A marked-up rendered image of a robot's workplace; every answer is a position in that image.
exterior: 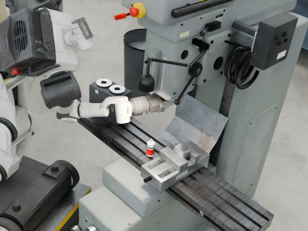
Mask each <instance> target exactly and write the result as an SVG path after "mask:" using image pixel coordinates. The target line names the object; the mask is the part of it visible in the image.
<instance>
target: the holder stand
mask: <svg viewBox="0 0 308 231"><path fill-rule="evenodd" d="M117 96H126V97H128V101H129V100H130V98H131V97H132V91H131V90H129V89H127V88H125V87H123V86H121V85H119V84H116V83H114V82H112V81H111V80H109V79H106V78H104V77H102V78H101V79H98V80H97V81H95V82H93V83H92V84H90V85H89V102H90V103H102V102H103V101H104V100H105V99H106V98H107V97H117ZM111 105H114V104H111ZM111 105H110V106H109V115H108V116H101V117H102V118H103V119H105V120H107V121H109V122H111V123H113V124H115V125H119V124H120V123H117V121H116V112H112V111H111Z"/></svg>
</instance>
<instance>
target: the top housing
mask: <svg viewBox="0 0 308 231"><path fill-rule="evenodd" d="M201 1H203V0H121V3H122V5H123V6H124V7H125V8H127V9H130V8H131V7H132V4H133V5H134V4H135V3H139V2H140V3H142V4H143V5H144V7H145V10H146V14H145V16H144V17H145V18H147V19H149V20H151V21H153V22H155V23H157V24H159V25H162V26H166V25H169V24H172V23H175V22H179V21H182V20H185V19H188V18H191V17H194V16H197V15H200V14H203V13H206V12H209V11H213V10H216V9H219V8H222V7H225V6H228V5H231V4H233V3H234V2H235V0H233V1H229V2H226V3H224V4H220V5H217V6H213V7H211V8H208V9H205V10H201V11H198V12H195V13H192V14H189V15H185V16H182V17H179V18H176V19H175V18H173V17H172V15H171V12H172V10H173V9H177V8H180V7H183V6H186V5H187V4H188V3H189V4H194V3H197V2H201Z"/></svg>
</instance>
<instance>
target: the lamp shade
mask: <svg viewBox="0 0 308 231"><path fill-rule="evenodd" d="M154 88H155V81H154V77H153V76H151V75H149V76H146V74H145V75H142V76H141V77H140V79H139V81H138V90H140V91H141V92H145V93H150V92H152V91H154Z"/></svg>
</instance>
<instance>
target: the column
mask: <svg viewBox="0 0 308 231"><path fill-rule="evenodd" d="M286 13H288V14H291V15H294V16H296V17H298V21H297V25H296V28H295V32H294V35H293V38H292V41H291V45H290V48H289V51H288V54H287V58H286V59H285V60H283V61H281V62H279V63H277V64H275V65H273V66H271V67H269V68H267V69H265V70H264V71H263V70H260V69H258V68H256V67H254V69H253V71H252V72H251V74H250V76H249V77H248V78H247V79H246V81H245V82H243V83H242V84H241V85H244V84H246V83H247V82H249V80H251V79H252V77H253V75H254V74H255V71H256V70H258V71H260V73H259V75H258V77H257V79H256V80H255V81H254V82H253V84H252V85H251V86H249V87H248V88H246V89H238V88H237V86H236V84H231V83H229V82H228V80H227V78H226V77H225V75H224V70H223V74H222V75H221V76H220V77H217V78H215V79H213V80H211V81H209V82H207V83H205V84H203V85H197V84H194V88H193V90H192V91H190V92H188V93H187V94H188V95H190V96H191V97H193V98H195V99H196V100H198V101H200V102H202V103H203V104H205V105H207V106H208V107H210V108H212V109H214V110H215V111H217V112H219V113H220V114H222V115H223V116H225V117H227V118H229V119H228V121H227V123H226V125H225V127H224V129H223V131H222V133H221V135H220V137H219V139H218V141H217V143H216V144H215V146H214V147H213V148H212V150H211V151H210V153H209V154H210V156H209V162H210V163H211V164H213V165H214V166H215V167H216V173H215V174H216V175H218V176H219V177H220V178H222V179H223V180H225V181H226V182H228V183H229V184H231V185H232V186H233V187H235V188H236V189H238V190H239V191H241V192H242V193H244V194H245V195H247V196H248V197H249V198H252V197H254V195H255V191H256V188H257V185H258V182H259V179H260V176H261V173H262V169H263V166H264V163H265V160H266V157H267V154H268V151H269V148H270V144H271V141H272V138H273V135H274V132H275V128H276V125H277V122H278V119H279V116H280V113H281V110H282V106H283V104H284V101H285V98H286V94H287V91H288V88H289V85H290V82H291V79H292V75H293V72H294V69H295V66H296V63H297V60H298V57H299V53H300V50H301V47H302V44H303V41H304V38H305V35H306V31H307V28H308V18H306V17H303V16H301V15H298V14H296V13H293V12H291V11H288V12H286ZM253 39H254V37H253V36H251V35H249V34H247V33H244V32H242V31H237V32H234V33H232V34H231V37H230V42H232V43H234V44H236V45H238V46H241V47H242V48H243V47H244V46H248V47H250V48H251V49H252V45H253ZM233 48H235V47H234V46H232V45H230V44H229V46H228V51H227V55H226V60H227V58H228V56H229V53H230V52H231V51H232V49H233ZM226 60H225V63H226ZM224 69H225V68H224Z"/></svg>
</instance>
